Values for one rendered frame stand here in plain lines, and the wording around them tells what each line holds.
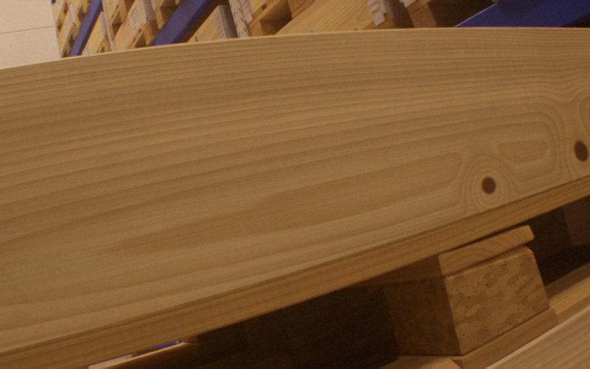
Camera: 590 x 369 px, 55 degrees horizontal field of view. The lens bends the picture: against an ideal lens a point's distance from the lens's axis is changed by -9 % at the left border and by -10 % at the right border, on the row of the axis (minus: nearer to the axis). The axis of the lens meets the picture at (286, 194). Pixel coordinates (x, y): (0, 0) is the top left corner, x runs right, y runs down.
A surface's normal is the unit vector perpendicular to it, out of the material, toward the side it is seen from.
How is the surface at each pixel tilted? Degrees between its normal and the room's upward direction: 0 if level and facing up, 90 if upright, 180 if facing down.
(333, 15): 90
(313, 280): 90
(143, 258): 90
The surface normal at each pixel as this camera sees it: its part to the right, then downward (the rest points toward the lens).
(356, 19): -0.84, 0.19
